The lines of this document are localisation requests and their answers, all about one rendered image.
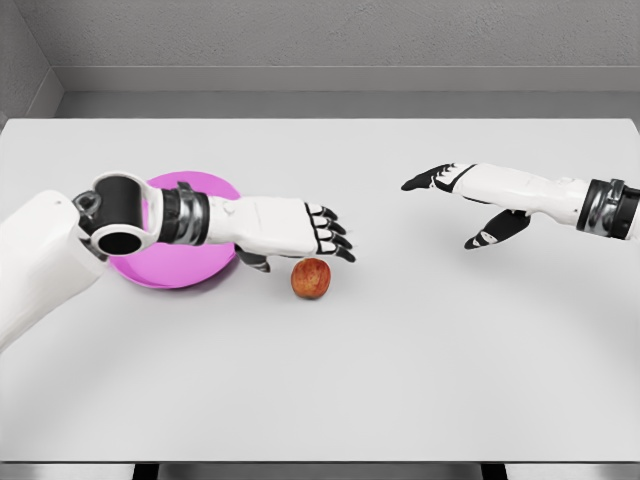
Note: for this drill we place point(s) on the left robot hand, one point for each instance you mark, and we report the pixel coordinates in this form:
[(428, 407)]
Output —
[(285, 227)]

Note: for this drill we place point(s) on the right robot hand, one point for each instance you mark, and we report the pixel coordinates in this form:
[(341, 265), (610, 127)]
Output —
[(480, 185)]

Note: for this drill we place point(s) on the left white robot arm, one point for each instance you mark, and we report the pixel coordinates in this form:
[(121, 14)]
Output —
[(45, 245)]

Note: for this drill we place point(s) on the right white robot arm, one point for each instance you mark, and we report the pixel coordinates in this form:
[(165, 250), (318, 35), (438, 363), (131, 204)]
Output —
[(585, 202)]

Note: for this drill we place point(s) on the red apple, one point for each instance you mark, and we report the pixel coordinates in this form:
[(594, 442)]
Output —
[(311, 278)]

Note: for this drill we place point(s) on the pink plate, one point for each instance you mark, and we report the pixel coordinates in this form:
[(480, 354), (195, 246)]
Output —
[(175, 265)]

